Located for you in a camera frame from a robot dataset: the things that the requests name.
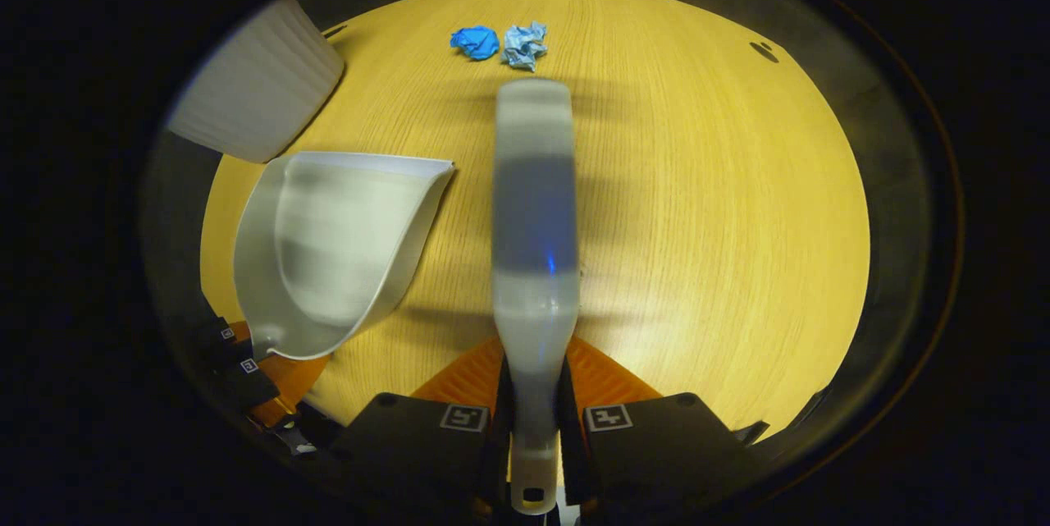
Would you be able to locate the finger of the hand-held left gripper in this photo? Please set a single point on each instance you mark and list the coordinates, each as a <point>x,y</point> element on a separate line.
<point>225,336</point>
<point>275,382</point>

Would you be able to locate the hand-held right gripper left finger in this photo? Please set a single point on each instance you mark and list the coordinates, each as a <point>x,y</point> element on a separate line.
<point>500,444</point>

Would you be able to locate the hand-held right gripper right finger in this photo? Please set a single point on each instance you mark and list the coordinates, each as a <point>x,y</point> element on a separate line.
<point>572,444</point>

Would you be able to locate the white dustpan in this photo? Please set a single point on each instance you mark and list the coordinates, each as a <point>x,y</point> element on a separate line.
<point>336,247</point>

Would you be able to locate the small white broom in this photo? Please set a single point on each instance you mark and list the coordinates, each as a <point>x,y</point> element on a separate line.
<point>535,214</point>

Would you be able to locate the white garbage bin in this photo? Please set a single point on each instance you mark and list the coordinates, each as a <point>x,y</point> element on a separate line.
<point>262,83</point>

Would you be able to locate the pale blue paper trash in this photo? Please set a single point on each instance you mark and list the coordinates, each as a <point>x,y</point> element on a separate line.
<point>525,45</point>

